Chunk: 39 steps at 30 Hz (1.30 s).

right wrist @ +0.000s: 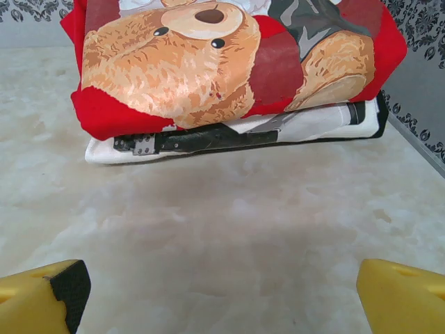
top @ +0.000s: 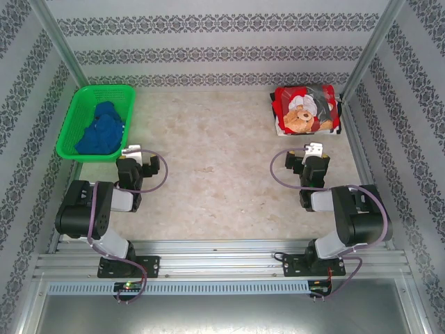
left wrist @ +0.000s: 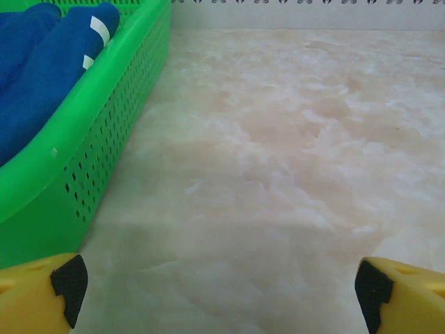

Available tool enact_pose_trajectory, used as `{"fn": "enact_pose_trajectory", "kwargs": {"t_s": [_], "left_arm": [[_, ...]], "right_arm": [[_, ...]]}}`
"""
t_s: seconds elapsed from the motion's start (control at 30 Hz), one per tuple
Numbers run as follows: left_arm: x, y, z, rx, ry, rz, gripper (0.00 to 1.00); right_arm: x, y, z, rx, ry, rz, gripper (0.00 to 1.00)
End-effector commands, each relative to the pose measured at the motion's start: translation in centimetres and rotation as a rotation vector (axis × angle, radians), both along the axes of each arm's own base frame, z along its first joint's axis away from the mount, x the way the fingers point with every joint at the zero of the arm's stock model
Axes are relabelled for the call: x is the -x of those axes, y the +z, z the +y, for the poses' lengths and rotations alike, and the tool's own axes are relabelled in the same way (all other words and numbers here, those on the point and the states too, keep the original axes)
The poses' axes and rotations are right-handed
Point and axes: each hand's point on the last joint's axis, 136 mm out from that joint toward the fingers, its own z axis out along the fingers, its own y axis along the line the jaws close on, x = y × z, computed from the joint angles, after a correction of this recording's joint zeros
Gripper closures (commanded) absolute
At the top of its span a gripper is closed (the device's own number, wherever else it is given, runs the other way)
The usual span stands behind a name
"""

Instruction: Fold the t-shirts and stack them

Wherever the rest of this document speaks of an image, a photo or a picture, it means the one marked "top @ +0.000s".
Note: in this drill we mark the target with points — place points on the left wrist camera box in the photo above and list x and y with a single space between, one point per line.
132 150

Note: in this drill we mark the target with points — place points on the green plastic basket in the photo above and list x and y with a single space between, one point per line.
74 115

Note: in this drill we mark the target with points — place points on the aluminium frame post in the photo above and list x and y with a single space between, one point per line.
372 48
60 38

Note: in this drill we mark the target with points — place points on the folded red teddy bear t-shirt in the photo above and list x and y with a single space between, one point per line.
299 115

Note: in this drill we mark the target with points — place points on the blue t-shirt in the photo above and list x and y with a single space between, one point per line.
101 132

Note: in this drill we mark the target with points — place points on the grey metal panel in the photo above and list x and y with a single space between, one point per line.
222 316

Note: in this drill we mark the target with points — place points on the small circuit board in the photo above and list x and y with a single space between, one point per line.
128 286
320 287

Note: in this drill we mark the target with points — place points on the left small circuit board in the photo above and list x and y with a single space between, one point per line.
128 286

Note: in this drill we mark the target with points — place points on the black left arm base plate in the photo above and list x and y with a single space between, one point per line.
151 266

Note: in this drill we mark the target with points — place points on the right small circuit board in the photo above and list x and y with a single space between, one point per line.
320 287

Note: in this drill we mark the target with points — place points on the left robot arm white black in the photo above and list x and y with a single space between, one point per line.
80 208

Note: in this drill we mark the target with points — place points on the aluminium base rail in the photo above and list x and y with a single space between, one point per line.
222 257

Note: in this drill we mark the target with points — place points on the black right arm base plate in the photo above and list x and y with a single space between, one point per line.
293 266

